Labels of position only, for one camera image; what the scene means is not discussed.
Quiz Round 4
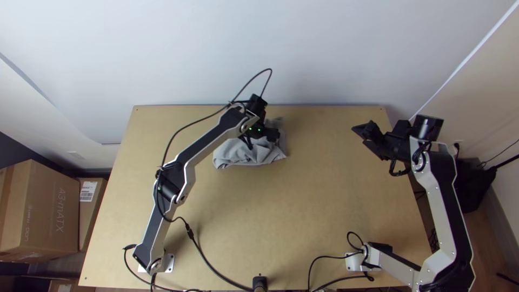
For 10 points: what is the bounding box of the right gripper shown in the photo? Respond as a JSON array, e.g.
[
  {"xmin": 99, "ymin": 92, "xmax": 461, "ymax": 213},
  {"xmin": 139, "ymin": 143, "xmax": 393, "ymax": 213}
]
[{"xmin": 351, "ymin": 120, "xmax": 413, "ymax": 163}]

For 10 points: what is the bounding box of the light grey t-shirt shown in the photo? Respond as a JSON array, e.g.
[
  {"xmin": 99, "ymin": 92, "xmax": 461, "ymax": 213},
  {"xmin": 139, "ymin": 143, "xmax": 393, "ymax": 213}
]
[{"xmin": 212, "ymin": 117, "xmax": 288, "ymax": 171}]

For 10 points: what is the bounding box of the black bag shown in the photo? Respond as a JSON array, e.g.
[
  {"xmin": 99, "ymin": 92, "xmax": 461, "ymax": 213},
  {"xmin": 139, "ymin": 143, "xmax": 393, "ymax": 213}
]
[{"xmin": 453, "ymin": 157, "xmax": 498, "ymax": 214}]

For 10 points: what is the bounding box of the black stand leg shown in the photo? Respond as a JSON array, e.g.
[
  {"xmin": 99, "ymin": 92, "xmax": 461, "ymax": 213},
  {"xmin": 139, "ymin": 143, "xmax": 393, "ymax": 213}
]
[{"xmin": 478, "ymin": 150, "xmax": 519, "ymax": 172}]

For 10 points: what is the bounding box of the cardboard box with white label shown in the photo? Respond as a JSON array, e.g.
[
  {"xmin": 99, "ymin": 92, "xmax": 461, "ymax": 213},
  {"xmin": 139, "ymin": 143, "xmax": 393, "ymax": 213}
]
[{"xmin": 76, "ymin": 176, "xmax": 109, "ymax": 253}]

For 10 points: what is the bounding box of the large brown cardboard box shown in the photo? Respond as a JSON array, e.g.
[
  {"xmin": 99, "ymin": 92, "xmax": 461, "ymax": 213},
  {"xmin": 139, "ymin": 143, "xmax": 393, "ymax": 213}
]
[{"xmin": 0, "ymin": 158, "xmax": 81, "ymax": 255}]

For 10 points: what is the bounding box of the black cable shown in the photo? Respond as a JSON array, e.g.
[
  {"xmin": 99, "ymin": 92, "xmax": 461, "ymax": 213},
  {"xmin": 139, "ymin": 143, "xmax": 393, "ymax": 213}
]
[
  {"xmin": 122, "ymin": 243, "xmax": 211, "ymax": 292},
  {"xmin": 307, "ymin": 230, "xmax": 367, "ymax": 292},
  {"xmin": 388, "ymin": 139, "xmax": 431, "ymax": 178},
  {"xmin": 311, "ymin": 272, "xmax": 375, "ymax": 292},
  {"xmin": 160, "ymin": 68, "xmax": 274, "ymax": 169},
  {"xmin": 155, "ymin": 189, "xmax": 255, "ymax": 292}
]

